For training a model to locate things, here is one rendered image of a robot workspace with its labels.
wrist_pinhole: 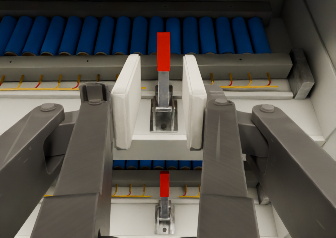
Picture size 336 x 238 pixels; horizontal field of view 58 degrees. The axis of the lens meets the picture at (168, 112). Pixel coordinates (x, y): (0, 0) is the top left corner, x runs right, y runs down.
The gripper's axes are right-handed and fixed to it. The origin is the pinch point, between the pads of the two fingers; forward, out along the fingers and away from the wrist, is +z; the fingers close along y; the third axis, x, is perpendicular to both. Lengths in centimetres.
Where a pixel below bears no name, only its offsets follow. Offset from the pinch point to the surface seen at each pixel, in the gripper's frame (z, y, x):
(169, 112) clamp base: 12.3, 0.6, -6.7
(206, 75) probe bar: 16.0, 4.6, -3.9
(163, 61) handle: 11.0, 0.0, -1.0
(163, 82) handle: 11.0, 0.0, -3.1
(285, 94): 14.0, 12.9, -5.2
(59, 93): 14.0, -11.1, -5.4
